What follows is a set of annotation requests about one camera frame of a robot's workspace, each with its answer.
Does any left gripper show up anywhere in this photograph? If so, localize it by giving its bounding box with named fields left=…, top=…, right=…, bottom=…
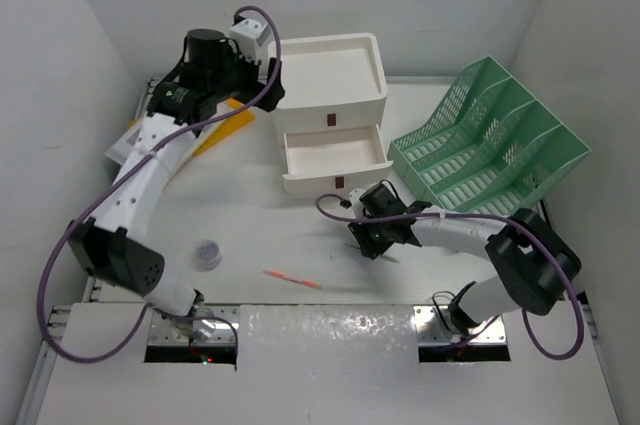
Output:
left=208, top=39, right=283, bottom=112

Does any green pen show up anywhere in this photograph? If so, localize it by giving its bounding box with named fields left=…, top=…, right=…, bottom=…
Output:
left=344, top=243, right=400, bottom=264

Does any white drawer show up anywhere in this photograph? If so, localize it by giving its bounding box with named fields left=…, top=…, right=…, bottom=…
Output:
left=284, top=125, right=392, bottom=176
left=282, top=168, right=389, bottom=194
left=274, top=96, right=386, bottom=134

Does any orange pen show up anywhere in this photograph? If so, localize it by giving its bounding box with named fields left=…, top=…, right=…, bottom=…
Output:
left=262, top=270, right=323, bottom=290

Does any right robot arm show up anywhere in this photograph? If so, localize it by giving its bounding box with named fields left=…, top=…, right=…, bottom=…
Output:
left=345, top=183, right=582, bottom=335

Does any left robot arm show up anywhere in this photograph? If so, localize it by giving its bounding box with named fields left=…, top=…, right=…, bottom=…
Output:
left=69, top=19, right=284, bottom=317

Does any yellow folder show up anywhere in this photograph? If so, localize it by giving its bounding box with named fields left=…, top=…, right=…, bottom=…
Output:
left=128, top=97, right=256, bottom=159

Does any white three-drawer organizer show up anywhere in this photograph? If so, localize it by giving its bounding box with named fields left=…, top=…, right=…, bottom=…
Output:
left=275, top=33, right=388, bottom=176

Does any green file rack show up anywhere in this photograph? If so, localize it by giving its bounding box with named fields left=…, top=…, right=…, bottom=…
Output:
left=388, top=56, right=591, bottom=215

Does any white printed booklet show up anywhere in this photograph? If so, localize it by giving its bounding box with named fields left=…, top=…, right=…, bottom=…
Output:
left=105, top=119, right=148, bottom=166

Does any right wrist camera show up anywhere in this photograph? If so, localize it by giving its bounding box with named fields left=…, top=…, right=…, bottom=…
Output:
left=347, top=188, right=366, bottom=219

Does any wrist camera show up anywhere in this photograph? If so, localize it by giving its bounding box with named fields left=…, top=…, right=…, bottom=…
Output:
left=347, top=188, right=366, bottom=219
left=229, top=18, right=271, bottom=63

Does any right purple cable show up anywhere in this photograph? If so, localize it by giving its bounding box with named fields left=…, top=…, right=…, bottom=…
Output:
left=314, top=193, right=585, bottom=360

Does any purple cable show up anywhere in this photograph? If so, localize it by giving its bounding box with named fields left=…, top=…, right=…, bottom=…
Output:
left=37, top=5, right=284, bottom=362
left=314, top=193, right=585, bottom=360

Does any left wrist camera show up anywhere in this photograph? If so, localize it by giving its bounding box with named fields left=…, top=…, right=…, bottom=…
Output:
left=229, top=18, right=271, bottom=63

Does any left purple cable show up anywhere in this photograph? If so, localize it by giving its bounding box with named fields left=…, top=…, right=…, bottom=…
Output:
left=37, top=5, right=284, bottom=362

